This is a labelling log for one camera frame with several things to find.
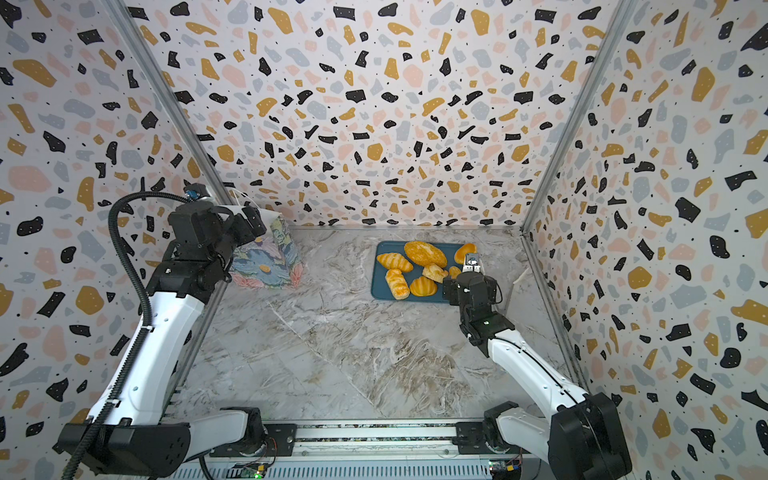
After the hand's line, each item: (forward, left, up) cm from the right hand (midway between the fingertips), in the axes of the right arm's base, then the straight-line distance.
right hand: (463, 272), depth 83 cm
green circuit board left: (-45, +52, -19) cm, 71 cm away
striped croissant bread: (+16, +20, -16) cm, 31 cm away
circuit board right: (-43, -9, -21) cm, 49 cm away
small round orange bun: (+21, -4, -17) cm, 27 cm away
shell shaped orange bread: (+6, +11, -16) cm, 20 cm away
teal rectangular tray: (+14, +13, -19) cm, 27 cm away
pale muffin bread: (+10, +6, -14) cm, 18 cm away
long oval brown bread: (+12, -1, -16) cm, 20 cm away
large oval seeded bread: (+19, +10, -15) cm, 26 cm away
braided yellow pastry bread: (+7, +19, -16) cm, 26 cm away
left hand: (+1, +55, +21) cm, 59 cm away
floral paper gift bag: (+7, +58, -5) cm, 58 cm away
